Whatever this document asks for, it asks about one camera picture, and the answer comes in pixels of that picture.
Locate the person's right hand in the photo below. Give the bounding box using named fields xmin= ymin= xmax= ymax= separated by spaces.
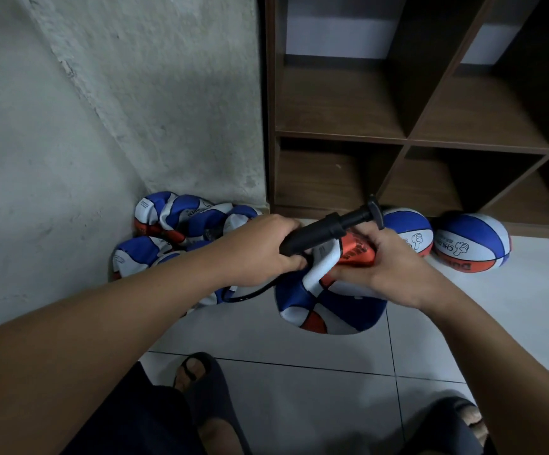
xmin=328 ymin=221 xmax=458 ymax=315

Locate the brown wooden cubby shelf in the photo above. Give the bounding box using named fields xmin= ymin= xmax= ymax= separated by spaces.
xmin=260 ymin=0 xmax=549 ymax=241

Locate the blue white red basketball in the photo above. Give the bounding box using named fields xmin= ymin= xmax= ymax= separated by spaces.
xmin=154 ymin=243 xmax=226 ymax=311
xmin=132 ymin=190 xmax=211 ymax=246
xmin=383 ymin=206 xmax=436 ymax=260
xmin=273 ymin=232 xmax=390 ymax=336
xmin=432 ymin=212 xmax=513 ymax=275
xmin=110 ymin=234 xmax=173 ymax=279
xmin=184 ymin=202 xmax=262 ymax=241

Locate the black hand pump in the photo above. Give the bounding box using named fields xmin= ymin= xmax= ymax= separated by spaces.
xmin=221 ymin=200 xmax=386 ymax=305

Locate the person's left foot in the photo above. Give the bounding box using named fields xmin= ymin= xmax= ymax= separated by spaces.
xmin=176 ymin=359 xmax=247 ymax=455

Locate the person's left hand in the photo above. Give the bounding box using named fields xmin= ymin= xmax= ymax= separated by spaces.
xmin=206 ymin=214 xmax=310 ymax=290

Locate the black sandal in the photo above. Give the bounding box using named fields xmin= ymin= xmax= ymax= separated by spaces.
xmin=402 ymin=396 xmax=492 ymax=455
xmin=171 ymin=351 xmax=255 ymax=455

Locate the person's left forearm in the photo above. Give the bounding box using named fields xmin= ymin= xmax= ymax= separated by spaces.
xmin=0 ymin=255 xmax=242 ymax=455

